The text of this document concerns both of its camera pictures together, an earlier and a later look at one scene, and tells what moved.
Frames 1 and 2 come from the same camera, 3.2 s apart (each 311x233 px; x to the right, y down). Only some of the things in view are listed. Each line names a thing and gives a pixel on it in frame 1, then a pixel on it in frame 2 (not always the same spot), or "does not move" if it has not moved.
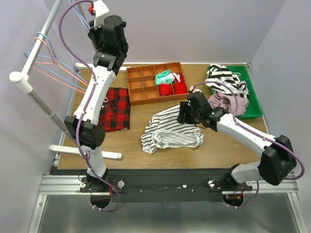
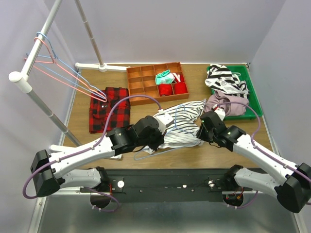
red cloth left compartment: [165, 89] does not move
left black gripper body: [92, 34] → [158, 140]
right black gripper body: [190, 117] → [205, 135]
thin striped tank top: [165, 130] does not move
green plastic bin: [254, 109] does not move
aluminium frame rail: [61, 208] does not move
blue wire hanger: [81, 18] → [168, 132]
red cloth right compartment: [180, 88] does not move
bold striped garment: [223, 74] does not move
